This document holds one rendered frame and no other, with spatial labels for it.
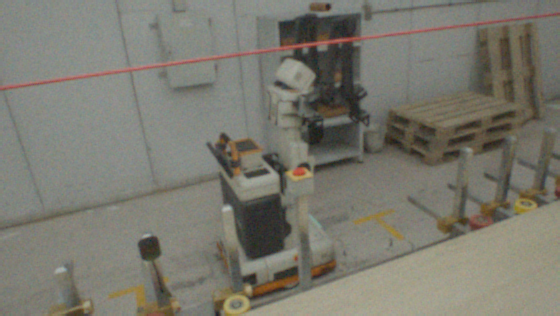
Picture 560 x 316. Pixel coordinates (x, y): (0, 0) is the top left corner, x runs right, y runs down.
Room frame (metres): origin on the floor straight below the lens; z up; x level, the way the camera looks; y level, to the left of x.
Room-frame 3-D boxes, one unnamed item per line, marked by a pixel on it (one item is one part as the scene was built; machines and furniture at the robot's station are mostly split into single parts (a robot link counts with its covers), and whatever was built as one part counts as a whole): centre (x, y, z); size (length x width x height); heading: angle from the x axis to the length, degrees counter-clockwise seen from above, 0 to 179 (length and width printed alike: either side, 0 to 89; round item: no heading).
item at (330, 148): (3.88, -0.40, 0.78); 0.90 x 0.45 x 1.55; 110
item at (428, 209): (1.48, -0.71, 0.80); 0.43 x 0.03 x 0.04; 20
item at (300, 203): (1.19, -0.07, 0.93); 0.05 x 0.05 x 0.45; 20
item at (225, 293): (1.10, 0.20, 0.81); 0.14 x 0.06 x 0.05; 110
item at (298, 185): (1.19, -0.07, 1.18); 0.07 x 0.07 x 0.08; 20
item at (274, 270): (2.29, 0.08, 0.16); 0.67 x 0.64 x 0.25; 110
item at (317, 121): (2.39, -0.19, 0.99); 0.28 x 0.16 x 0.22; 20
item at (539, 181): (1.63, -1.23, 0.89); 0.04 x 0.04 x 0.48; 20
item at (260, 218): (2.25, 0.17, 0.59); 0.55 x 0.34 x 0.83; 20
